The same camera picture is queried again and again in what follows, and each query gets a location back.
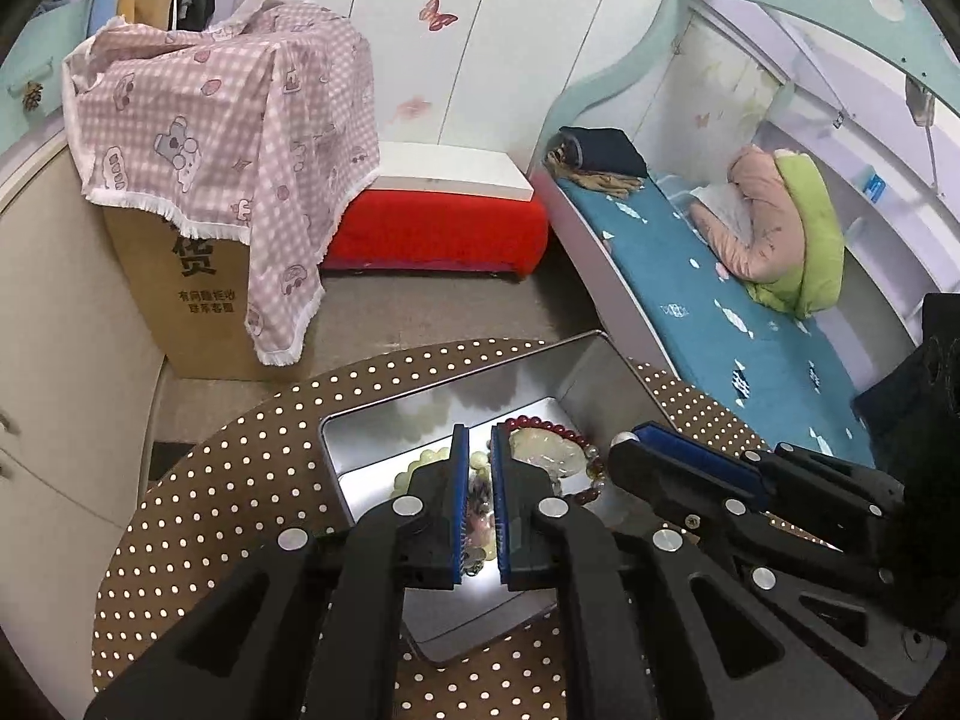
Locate red bead bracelet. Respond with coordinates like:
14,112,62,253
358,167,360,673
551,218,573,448
499,414,605,508

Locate white jade pendant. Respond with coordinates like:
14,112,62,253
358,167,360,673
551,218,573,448
509,427,587,479

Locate pink charm jewelry cluster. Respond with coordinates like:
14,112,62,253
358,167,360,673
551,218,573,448
462,468,496,577

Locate cream bead bracelet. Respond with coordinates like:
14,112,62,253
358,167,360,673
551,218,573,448
389,447,502,564

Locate blue patterned bed mattress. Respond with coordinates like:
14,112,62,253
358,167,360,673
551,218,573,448
560,181,874,466

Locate green pillow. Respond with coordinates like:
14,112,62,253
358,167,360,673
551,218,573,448
775,149,846,319

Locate brown polka dot tablecloth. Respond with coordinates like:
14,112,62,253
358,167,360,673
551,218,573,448
91,336,783,720

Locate dark metal tin box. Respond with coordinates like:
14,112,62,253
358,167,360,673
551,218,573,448
319,332,667,665

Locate pink blanket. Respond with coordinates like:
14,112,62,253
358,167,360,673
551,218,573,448
688,145,805,284

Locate beige cabinet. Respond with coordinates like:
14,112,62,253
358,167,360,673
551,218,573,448
2,135,163,713

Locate dark folded clothes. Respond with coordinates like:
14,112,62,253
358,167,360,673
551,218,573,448
558,127,649,179

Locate brown cardboard box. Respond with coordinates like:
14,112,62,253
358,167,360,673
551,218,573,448
104,208,308,382

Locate red ottoman with white top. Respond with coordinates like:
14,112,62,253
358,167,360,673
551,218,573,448
322,142,550,278

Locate white wardrobe doors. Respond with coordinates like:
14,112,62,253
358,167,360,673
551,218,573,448
213,0,689,174

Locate pink checkered cloth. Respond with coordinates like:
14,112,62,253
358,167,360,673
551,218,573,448
62,0,381,366

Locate teal drawer unit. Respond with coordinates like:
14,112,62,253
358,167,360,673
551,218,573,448
0,0,89,151

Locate teal bunk bed frame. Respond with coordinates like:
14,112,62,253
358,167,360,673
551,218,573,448
530,0,958,166

